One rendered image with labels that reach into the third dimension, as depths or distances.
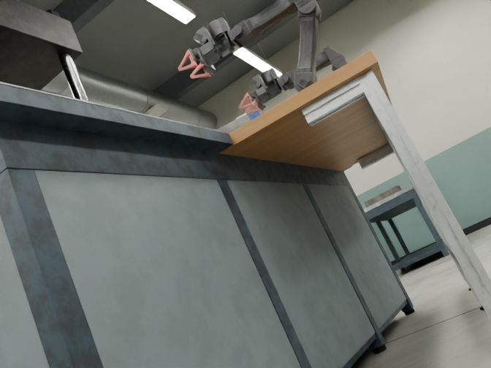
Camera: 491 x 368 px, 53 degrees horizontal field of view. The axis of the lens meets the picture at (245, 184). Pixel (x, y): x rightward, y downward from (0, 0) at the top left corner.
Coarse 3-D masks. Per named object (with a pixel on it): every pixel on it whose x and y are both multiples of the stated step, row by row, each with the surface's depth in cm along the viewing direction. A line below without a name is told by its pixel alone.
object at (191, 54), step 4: (188, 52) 175; (192, 52) 175; (184, 56) 176; (188, 56) 176; (192, 56) 174; (196, 56) 178; (184, 60) 176; (192, 60) 174; (196, 60) 175; (180, 64) 177; (192, 64) 174; (196, 64) 174; (180, 68) 177; (184, 68) 176; (188, 68) 176
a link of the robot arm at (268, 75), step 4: (272, 68) 233; (264, 72) 233; (268, 72) 233; (272, 72) 233; (264, 76) 233; (268, 76) 232; (272, 76) 232; (276, 76) 231; (284, 76) 227; (264, 80) 233; (268, 80) 232; (280, 80) 228; (284, 80) 227; (288, 80) 227; (280, 84) 228; (284, 84) 228; (284, 88) 233
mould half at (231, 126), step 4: (244, 116) 149; (248, 116) 149; (236, 120) 150; (240, 120) 149; (244, 120) 149; (248, 120) 149; (228, 124) 150; (232, 124) 150; (236, 124) 150; (240, 124) 149; (220, 128) 150; (224, 128) 150; (228, 128) 150; (232, 128) 150; (236, 128) 149; (228, 132) 150
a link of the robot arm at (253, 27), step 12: (288, 0) 167; (300, 0) 164; (312, 0) 163; (264, 12) 171; (276, 12) 169; (288, 12) 170; (240, 24) 172; (252, 24) 171; (264, 24) 171; (240, 36) 172; (252, 36) 173
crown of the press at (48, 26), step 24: (0, 0) 213; (0, 24) 205; (24, 24) 218; (48, 24) 233; (0, 48) 218; (24, 48) 224; (48, 48) 232; (72, 48) 240; (0, 72) 233; (24, 72) 240; (48, 72) 248
